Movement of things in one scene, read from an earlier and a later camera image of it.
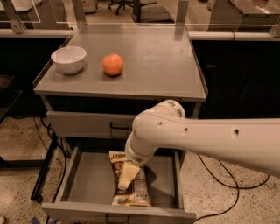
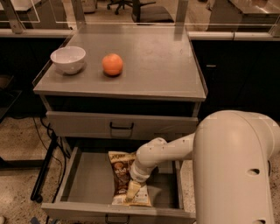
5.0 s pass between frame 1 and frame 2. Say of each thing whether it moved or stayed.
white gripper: moved
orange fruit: stayed
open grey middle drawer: stayed
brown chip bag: stayed
